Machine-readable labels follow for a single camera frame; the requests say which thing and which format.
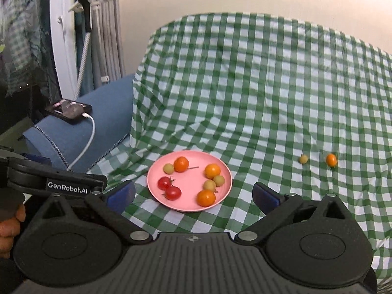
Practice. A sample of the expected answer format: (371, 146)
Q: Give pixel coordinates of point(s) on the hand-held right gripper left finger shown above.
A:
(122, 194)

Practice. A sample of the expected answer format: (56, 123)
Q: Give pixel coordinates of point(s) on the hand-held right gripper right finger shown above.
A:
(265, 197)

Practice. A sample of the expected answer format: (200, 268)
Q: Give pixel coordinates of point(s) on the red cherry tomato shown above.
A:
(164, 183)
(173, 193)

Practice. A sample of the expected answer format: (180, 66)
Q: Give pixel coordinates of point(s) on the orange kumquat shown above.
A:
(181, 164)
(331, 160)
(206, 197)
(212, 170)

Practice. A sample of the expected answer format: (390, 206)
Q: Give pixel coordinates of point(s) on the pink round plate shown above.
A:
(190, 186)

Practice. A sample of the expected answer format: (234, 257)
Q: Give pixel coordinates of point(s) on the person's left hand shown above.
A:
(9, 232)

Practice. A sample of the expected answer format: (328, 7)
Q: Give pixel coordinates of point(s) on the black smartphone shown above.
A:
(69, 109)

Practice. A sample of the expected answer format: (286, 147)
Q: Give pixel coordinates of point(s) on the blue sofa armrest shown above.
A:
(104, 110)

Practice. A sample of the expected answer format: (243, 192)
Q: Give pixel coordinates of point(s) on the green checked cloth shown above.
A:
(245, 82)

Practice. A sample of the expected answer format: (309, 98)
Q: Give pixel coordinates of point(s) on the hanging clothes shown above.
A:
(24, 30)

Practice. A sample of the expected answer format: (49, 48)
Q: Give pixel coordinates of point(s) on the grey curtain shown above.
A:
(108, 36)

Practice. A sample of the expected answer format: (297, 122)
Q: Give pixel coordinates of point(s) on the black gooseneck phone holder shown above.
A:
(85, 3)

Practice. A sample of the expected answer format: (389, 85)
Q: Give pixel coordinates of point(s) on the white round frame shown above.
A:
(64, 52)

